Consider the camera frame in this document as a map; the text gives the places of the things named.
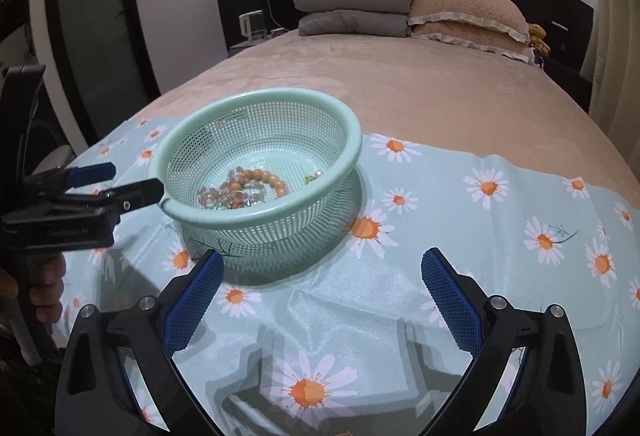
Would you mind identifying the beige ruffled pillow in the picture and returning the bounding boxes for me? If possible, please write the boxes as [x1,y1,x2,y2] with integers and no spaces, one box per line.
[412,20,535,65]
[408,0,529,43]

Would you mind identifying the pearl and gold brooch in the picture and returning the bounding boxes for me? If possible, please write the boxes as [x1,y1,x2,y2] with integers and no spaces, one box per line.
[304,170,323,185]

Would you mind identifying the yellow plush toy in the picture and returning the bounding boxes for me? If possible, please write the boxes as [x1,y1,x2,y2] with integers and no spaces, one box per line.
[528,24,550,57]

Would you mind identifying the person's left hand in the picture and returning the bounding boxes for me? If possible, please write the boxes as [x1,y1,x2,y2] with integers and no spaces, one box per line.
[1,250,66,323]

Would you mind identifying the white bedside device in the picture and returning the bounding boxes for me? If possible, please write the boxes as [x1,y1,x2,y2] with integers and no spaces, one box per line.
[239,10,267,42]

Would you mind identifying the upper beige ruffled pillow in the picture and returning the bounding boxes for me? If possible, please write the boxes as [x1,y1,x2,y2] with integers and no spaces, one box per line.
[408,0,529,43]

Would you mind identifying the mint green plastic basket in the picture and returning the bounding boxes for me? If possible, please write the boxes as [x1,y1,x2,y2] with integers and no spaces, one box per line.
[149,88,362,266]

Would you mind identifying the dark glass door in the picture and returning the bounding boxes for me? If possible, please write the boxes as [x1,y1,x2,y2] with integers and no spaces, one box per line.
[28,0,160,153]

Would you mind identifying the cream curtain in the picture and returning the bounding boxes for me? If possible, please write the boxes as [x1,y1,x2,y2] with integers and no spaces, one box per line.
[588,0,639,163]

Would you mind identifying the lower grey folded quilt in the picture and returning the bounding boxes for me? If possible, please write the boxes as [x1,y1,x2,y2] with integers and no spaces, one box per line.
[298,10,409,38]

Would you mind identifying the orange bead bracelet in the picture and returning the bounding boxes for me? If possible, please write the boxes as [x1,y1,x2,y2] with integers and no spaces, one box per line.
[226,167,292,210]

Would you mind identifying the white charging cable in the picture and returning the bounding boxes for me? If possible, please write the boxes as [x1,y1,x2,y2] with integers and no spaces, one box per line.
[264,0,286,32]

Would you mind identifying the pink bead bracelet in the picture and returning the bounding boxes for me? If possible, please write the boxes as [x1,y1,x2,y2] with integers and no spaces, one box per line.
[196,167,266,211]

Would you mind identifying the lower beige ruffled pillow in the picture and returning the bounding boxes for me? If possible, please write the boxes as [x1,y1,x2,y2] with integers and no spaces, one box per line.
[412,20,535,65]

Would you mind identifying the beige bed blanket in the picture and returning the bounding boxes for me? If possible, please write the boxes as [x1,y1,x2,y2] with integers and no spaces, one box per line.
[137,32,639,207]

